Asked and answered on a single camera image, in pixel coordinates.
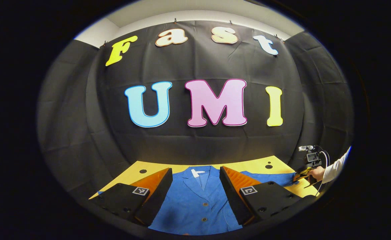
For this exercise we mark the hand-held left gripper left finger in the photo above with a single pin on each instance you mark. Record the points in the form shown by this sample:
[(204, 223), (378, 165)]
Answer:
[(157, 196)]

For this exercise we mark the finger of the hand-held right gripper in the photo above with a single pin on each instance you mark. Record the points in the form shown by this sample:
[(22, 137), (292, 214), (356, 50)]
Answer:
[(302, 175)]

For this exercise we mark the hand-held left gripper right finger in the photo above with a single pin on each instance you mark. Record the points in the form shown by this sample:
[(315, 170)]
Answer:
[(233, 196)]

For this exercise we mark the blue button-up jacket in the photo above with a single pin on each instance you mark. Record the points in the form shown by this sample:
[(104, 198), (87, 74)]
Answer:
[(198, 200)]

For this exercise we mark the black backdrop cloth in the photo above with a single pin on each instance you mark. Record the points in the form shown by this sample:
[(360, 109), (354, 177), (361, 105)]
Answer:
[(198, 63)]

